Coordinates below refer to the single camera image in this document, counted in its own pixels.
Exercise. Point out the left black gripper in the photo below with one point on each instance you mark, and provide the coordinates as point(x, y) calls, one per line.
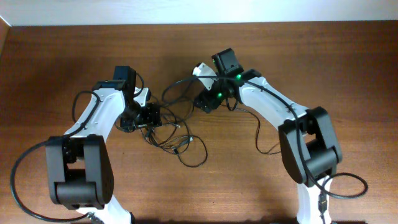
point(152, 114)

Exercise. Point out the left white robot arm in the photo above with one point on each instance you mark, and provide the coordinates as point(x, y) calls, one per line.
point(79, 170)

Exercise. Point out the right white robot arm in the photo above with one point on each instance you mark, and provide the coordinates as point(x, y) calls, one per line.
point(308, 143)

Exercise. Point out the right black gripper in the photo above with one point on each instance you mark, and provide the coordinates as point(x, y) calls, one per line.
point(205, 98)

